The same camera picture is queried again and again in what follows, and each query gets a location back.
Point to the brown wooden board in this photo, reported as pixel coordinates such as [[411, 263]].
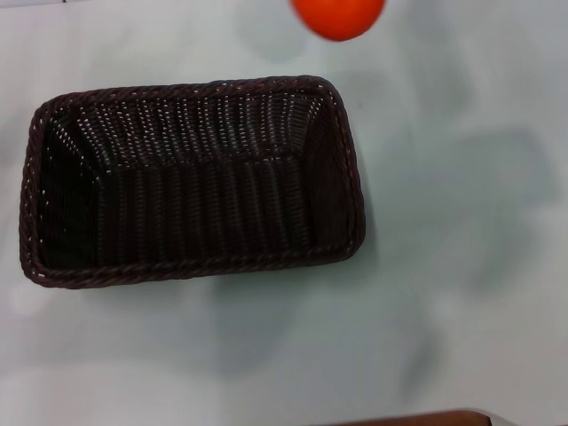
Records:
[[417, 419]]

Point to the dark woven rectangular basket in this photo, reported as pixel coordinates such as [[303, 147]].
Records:
[[191, 199]]

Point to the round orange fruit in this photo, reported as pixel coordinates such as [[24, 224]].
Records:
[[339, 15]]

